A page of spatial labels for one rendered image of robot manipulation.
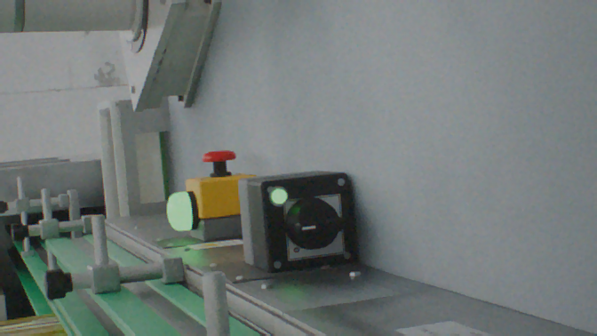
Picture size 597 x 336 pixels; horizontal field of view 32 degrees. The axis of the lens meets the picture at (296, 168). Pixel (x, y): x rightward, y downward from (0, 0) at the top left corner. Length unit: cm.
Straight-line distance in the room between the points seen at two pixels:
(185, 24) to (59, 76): 391
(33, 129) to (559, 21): 468
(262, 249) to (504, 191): 29
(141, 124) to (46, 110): 357
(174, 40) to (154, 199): 38
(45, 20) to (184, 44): 18
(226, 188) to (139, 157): 50
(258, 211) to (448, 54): 25
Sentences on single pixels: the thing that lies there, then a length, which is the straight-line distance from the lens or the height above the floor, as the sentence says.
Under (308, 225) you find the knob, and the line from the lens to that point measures 85.
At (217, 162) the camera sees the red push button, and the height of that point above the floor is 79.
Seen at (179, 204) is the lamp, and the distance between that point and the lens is 116.
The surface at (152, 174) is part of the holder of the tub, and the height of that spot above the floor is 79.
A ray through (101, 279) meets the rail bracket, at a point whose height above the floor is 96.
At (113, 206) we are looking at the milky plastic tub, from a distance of 179.
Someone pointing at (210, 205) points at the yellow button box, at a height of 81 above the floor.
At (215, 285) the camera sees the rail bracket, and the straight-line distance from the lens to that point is 54.
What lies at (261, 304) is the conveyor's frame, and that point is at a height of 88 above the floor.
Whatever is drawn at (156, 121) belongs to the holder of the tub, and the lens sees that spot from 164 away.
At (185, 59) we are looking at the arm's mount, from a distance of 138.
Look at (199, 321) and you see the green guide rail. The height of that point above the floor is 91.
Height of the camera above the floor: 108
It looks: 18 degrees down
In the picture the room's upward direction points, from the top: 96 degrees counter-clockwise
